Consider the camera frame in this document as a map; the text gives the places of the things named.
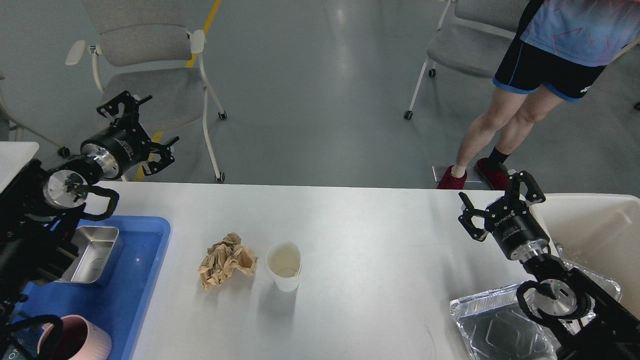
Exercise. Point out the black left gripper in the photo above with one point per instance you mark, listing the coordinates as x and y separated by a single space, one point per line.
116 150

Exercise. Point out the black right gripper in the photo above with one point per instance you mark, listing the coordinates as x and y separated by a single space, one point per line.
515 227

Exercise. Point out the square stainless steel tray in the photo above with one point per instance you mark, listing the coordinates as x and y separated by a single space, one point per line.
99 249

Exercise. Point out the aluminium foil tray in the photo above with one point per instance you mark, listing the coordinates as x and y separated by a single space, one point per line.
494 327

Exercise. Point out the white paper cup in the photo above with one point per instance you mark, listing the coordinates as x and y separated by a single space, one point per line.
283 261

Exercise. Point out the pink ribbed mug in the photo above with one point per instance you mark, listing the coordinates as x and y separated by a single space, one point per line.
81 340

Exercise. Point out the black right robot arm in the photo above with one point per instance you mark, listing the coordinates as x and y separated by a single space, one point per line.
587 322

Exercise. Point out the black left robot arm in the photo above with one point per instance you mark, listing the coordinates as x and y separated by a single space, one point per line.
41 209

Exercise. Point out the grey chair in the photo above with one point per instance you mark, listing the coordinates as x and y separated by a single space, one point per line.
469 50
133 32
10 123

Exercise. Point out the beige plastic bin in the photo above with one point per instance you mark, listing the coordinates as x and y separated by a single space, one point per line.
600 232

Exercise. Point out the white side table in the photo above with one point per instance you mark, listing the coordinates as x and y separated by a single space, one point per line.
14 155

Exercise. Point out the grey chair far left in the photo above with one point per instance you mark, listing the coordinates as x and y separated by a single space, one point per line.
10 123

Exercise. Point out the crumpled brown paper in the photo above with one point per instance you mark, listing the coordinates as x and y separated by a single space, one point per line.
224 258

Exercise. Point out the person in blue shirt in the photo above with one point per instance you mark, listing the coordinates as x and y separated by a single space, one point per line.
560 49

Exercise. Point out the grey chair right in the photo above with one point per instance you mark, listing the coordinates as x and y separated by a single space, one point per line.
469 50

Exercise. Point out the blue plastic tray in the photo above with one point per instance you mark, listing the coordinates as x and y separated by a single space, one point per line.
119 306

